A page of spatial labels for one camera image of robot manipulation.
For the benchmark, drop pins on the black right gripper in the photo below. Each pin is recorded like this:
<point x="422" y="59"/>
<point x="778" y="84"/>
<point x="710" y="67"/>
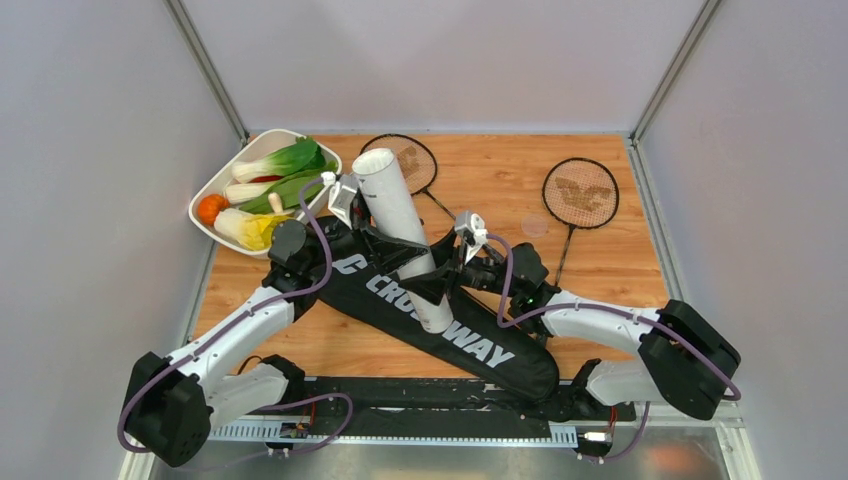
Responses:
<point x="430" y="286"/>

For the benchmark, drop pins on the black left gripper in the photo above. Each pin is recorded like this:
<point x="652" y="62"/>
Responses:
<point x="390" y="252"/>

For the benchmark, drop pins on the white shuttlecock tube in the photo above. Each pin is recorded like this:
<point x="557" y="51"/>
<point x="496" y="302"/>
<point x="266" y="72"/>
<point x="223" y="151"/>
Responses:
<point x="385" y="192"/>

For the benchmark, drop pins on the black badminton racket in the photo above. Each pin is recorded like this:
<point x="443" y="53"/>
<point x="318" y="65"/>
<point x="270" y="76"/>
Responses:
<point x="417" y="162"/>
<point x="582" y="194"/>

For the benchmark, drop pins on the clear round tube lid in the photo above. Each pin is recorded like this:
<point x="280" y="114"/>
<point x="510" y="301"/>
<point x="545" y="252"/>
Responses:
<point x="534" y="225"/>

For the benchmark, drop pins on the black Crossway racket bag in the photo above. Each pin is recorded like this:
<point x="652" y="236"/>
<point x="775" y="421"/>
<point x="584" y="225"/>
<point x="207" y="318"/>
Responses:
<point x="473" y="342"/>

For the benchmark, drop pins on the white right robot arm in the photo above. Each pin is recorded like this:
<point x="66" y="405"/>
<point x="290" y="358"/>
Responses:
<point x="679" y="358"/>

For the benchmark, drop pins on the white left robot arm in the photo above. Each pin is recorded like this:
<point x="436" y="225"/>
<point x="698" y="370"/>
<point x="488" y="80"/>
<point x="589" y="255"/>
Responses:
<point x="301" y="265"/>

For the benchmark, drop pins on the beige mushroom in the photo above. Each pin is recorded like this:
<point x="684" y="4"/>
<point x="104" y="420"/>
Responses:
<point x="275" y="203"/>

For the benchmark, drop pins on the green bok choy top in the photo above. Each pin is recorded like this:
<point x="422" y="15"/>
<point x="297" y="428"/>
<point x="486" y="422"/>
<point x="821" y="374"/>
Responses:
<point x="304" y="154"/>

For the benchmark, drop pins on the green bok choy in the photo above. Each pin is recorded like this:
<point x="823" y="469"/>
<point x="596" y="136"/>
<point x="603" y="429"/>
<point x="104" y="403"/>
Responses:
<point x="304" y="154"/>
<point x="253" y="197"/>

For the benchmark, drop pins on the white oval vegetable basket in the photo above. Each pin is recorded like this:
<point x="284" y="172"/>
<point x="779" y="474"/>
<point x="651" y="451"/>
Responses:
<point x="262" y="145"/>

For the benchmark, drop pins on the yellow napa cabbage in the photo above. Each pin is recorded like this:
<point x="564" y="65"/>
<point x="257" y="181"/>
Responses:
<point x="251" y="231"/>

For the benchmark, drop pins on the red chili pepper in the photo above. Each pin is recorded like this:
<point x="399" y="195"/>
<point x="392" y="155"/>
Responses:
<point x="266" y="179"/>

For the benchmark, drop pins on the green bok choy lower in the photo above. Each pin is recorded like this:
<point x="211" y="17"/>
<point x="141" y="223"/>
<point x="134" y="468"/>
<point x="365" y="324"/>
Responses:
<point x="253" y="197"/>

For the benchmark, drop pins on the orange tangerine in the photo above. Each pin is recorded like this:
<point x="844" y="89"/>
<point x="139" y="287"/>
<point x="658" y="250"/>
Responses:
<point x="209" y="207"/>

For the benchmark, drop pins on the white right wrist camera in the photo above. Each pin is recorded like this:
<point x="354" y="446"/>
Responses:
<point x="470" y="228"/>

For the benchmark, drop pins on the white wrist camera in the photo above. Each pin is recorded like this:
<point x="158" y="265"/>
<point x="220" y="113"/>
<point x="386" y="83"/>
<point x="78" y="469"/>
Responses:
<point x="470" y="228"/>
<point x="342" y="192"/>

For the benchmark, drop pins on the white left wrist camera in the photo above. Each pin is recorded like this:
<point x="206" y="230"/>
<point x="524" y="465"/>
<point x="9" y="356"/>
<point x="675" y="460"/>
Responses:
<point x="342" y="192"/>

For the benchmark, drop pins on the right aluminium frame post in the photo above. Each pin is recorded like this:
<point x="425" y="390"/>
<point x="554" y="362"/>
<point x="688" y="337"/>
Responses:
<point x="676" y="66"/>

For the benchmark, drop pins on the aluminium frame post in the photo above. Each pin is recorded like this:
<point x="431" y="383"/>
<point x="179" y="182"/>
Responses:
<point x="676" y="66"/>
<point x="191" y="36"/>

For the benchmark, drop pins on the left aluminium frame post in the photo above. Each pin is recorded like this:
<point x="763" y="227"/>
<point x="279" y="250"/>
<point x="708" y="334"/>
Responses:
<point x="191" y="36"/>

